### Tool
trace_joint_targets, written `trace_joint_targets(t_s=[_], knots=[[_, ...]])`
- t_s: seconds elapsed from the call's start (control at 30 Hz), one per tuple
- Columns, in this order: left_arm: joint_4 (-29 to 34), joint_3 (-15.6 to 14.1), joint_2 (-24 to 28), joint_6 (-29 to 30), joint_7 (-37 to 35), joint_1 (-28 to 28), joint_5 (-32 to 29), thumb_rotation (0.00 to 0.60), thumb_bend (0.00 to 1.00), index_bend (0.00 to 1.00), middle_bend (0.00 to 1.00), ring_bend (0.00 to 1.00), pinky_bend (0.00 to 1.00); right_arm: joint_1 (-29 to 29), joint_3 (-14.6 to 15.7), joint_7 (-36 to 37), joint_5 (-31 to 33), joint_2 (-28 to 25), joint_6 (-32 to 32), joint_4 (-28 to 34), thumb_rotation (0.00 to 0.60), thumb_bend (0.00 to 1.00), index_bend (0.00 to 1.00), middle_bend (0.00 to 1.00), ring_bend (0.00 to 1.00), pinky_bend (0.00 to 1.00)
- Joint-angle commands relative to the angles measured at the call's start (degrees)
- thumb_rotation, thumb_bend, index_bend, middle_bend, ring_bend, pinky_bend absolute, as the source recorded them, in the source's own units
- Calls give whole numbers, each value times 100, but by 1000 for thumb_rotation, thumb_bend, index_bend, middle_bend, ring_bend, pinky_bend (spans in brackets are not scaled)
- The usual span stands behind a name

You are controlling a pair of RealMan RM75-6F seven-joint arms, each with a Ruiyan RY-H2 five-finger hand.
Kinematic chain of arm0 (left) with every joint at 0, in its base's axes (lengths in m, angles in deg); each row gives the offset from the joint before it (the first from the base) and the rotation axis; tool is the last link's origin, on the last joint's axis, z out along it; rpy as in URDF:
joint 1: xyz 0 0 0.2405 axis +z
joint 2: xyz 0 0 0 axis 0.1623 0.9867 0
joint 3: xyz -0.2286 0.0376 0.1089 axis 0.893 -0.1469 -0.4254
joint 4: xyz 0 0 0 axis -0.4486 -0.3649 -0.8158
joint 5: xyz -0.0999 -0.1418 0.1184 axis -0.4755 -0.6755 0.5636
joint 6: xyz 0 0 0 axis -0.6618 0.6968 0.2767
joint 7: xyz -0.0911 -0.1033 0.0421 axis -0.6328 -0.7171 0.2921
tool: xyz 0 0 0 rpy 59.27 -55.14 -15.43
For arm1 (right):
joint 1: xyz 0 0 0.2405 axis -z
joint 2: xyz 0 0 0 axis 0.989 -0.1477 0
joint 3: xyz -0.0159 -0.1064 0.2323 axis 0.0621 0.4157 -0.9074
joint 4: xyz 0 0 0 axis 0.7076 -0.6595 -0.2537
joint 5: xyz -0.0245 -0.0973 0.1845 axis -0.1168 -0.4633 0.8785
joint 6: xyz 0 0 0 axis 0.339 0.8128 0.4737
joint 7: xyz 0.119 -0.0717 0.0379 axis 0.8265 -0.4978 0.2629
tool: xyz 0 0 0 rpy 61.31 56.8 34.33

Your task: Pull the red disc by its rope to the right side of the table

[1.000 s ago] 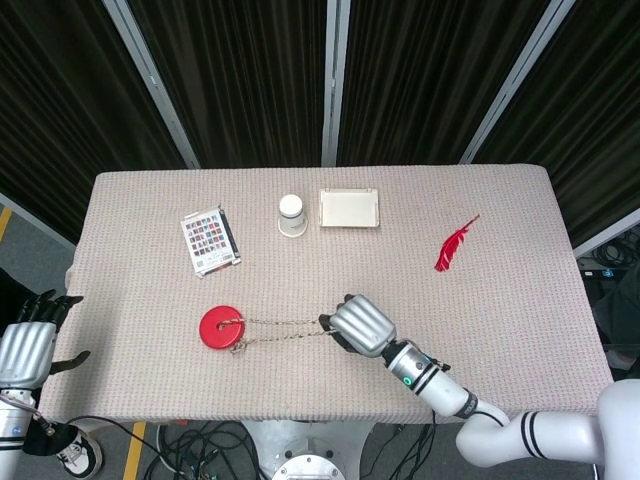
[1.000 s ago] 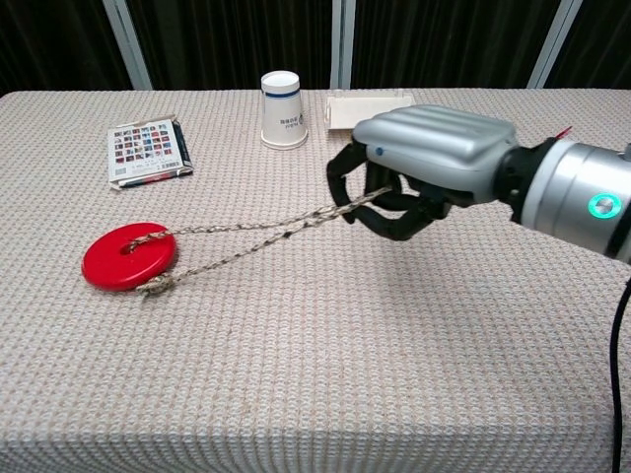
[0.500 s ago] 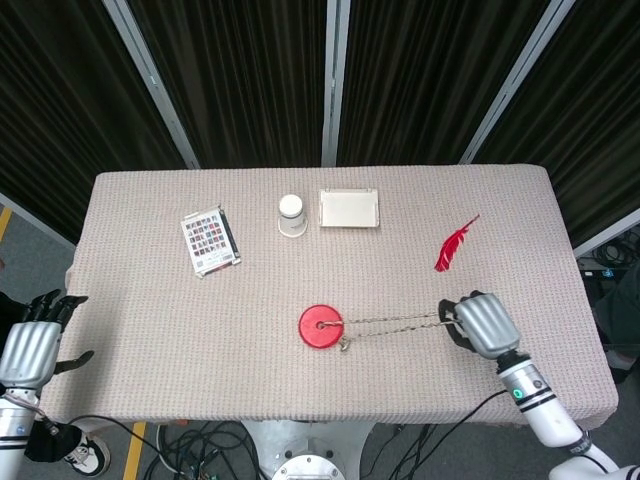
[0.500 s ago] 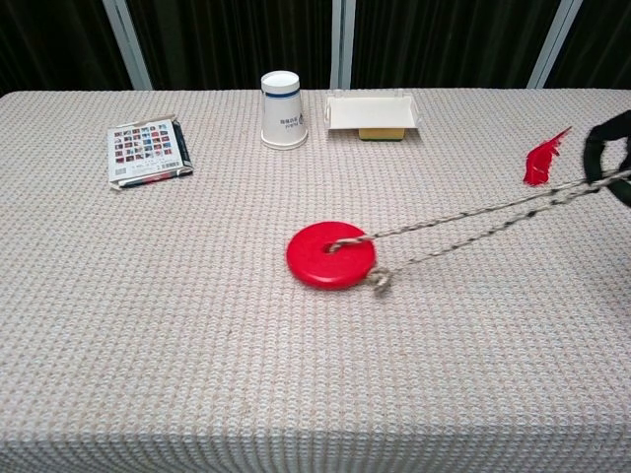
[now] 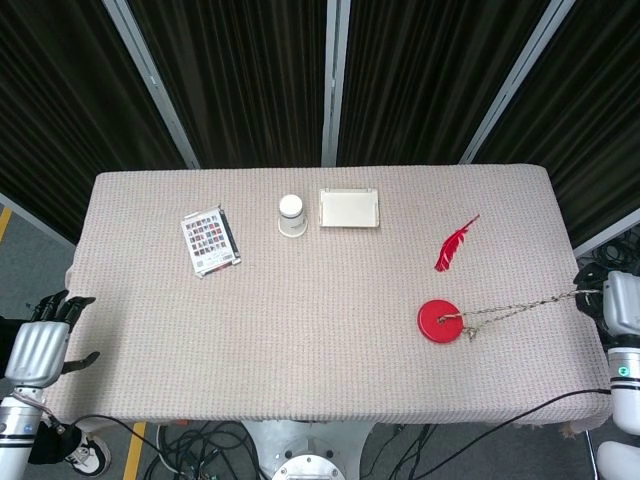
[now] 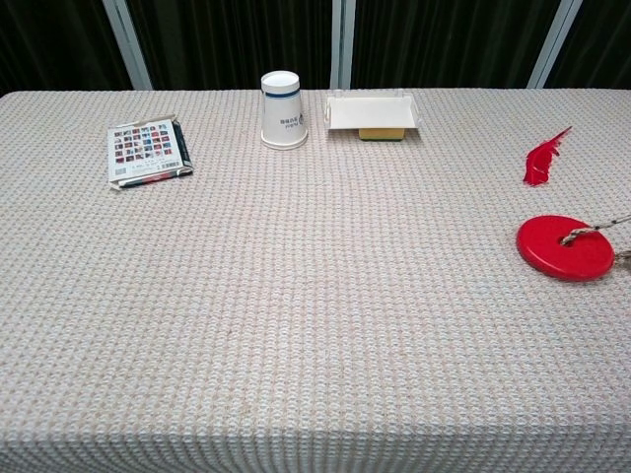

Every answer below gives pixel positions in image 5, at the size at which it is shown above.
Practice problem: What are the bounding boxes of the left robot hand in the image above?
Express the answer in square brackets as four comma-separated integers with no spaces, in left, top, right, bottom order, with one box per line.
[2,288,101,390]

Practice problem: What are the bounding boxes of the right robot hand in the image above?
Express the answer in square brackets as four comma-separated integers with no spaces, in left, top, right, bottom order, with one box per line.
[572,264,640,341]

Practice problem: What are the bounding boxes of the red disc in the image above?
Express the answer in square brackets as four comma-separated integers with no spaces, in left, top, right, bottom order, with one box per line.
[416,298,467,346]

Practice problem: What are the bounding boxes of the black trouser leg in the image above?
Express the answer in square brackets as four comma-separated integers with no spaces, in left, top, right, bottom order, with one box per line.
[27,423,83,467]

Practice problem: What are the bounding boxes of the black and white sneaker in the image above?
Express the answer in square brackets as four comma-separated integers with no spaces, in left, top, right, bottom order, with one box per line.
[63,431,113,476]

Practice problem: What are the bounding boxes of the red feather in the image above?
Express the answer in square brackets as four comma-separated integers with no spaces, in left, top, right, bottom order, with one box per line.
[433,213,482,274]

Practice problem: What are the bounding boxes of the black pleated curtain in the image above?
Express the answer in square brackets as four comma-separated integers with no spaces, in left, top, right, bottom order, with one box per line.
[124,0,331,170]
[337,0,556,167]
[472,0,640,249]
[0,0,189,246]

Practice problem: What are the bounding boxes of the colourful grid card packet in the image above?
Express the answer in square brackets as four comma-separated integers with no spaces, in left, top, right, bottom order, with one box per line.
[180,203,244,280]

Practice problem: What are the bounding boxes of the beige woven tablecloth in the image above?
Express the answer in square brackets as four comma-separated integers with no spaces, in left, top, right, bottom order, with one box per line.
[47,163,614,432]

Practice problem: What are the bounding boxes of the white paper cup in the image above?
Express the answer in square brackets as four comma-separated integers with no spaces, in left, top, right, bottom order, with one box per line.
[276,193,309,238]

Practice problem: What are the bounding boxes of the cream plastic tray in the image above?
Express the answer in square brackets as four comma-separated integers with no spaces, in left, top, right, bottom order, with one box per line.
[318,186,382,231]

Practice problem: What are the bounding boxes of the coiled black cable pile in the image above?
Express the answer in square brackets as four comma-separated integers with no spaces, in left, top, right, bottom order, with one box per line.
[588,233,640,275]

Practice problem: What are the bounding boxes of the aluminium frame post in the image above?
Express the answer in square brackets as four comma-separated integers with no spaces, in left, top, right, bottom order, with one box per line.
[458,0,577,166]
[571,205,640,259]
[101,0,202,170]
[320,0,352,168]

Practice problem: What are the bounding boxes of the tangled black cable bundle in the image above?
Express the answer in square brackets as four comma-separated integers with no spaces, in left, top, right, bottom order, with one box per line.
[143,422,259,480]

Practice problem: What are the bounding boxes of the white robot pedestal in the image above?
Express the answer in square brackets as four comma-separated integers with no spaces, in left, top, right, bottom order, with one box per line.
[238,420,382,480]

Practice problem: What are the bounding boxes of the round metal base plate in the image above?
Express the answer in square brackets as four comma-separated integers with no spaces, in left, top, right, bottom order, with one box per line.
[273,454,344,480]

